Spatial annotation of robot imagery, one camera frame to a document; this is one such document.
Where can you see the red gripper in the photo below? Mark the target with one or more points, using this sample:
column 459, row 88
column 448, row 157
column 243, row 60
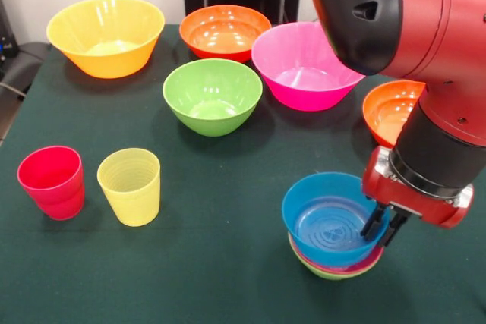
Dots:
column 410, row 202

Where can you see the blue bowl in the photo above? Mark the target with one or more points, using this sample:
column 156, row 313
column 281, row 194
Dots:
column 322, row 225

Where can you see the small green bowl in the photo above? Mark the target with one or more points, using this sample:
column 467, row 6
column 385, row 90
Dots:
column 326, row 275

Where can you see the small red bowl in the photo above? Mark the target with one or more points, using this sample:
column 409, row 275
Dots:
column 303, row 259

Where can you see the large green bowl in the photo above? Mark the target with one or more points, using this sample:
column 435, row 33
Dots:
column 212, row 111

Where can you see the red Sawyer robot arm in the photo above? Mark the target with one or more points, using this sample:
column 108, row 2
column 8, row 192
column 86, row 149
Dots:
column 417, row 24

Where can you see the orange shallow bowl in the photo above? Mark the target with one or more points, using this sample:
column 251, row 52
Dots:
column 387, row 115
column 224, row 37

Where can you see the large pink bowl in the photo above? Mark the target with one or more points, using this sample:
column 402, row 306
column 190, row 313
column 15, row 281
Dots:
column 300, row 89

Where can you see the dark green tablecloth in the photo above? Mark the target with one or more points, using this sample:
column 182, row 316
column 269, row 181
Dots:
column 190, row 282

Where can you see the yellow cup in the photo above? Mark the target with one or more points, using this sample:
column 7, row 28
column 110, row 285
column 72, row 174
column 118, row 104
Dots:
column 131, row 195

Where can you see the red cup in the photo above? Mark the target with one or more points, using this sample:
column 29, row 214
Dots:
column 62, row 210
column 49, row 172

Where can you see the large yellow-orange bowl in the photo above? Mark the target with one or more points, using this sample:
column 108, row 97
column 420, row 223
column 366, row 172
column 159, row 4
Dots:
column 106, row 62

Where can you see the dark grey seat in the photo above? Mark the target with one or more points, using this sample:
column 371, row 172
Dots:
column 23, row 66

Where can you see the black equipment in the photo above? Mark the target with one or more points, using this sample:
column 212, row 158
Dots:
column 7, row 35

